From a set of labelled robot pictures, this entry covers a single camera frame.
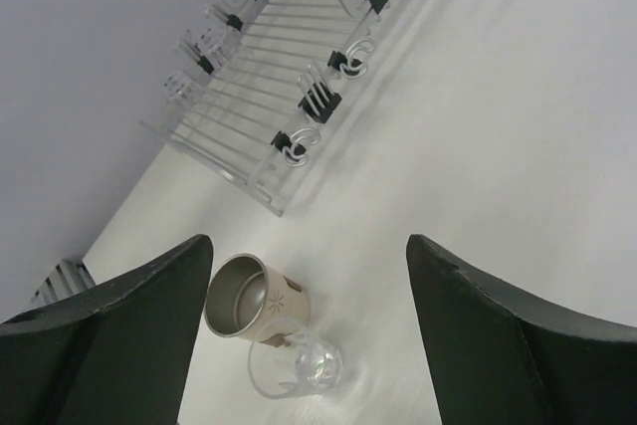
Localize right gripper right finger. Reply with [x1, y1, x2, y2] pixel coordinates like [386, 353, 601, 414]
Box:
[406, 235, 636, 424]

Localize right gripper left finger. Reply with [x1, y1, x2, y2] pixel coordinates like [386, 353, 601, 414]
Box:
[1, 235, 214, 424]

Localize clear plastic cup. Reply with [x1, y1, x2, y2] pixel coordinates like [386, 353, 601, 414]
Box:
[247, 318, 344, 399]

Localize clear acrylic dish rack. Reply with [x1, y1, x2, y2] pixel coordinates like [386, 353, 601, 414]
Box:
[145, 0, 410, 215]

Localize steel cup left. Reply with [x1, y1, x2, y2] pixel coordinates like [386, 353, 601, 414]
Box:
[203, 254, 311, 347]

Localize aluminium mounting rail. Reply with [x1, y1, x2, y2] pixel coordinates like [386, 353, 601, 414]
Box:
[29, 260, 96, 309]

